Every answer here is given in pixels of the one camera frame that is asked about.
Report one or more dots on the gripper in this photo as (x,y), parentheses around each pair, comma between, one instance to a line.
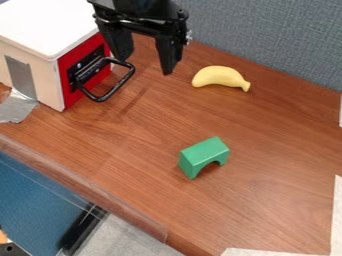
(142,13)

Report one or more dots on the yellow toy banana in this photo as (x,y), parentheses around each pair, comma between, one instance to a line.
(220,78)

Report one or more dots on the white cabinet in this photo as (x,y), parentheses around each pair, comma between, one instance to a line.
(35,43)

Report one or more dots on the green arch block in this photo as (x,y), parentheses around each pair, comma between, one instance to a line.
(203,156)

